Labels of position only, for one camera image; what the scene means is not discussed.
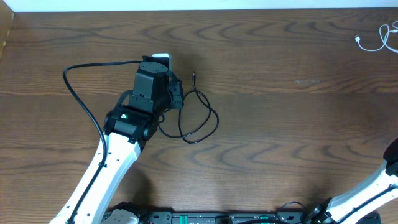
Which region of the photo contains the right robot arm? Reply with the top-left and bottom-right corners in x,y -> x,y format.
303,140 -> 397,223

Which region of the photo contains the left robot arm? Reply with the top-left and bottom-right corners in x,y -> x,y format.
51,54 -> 183,223

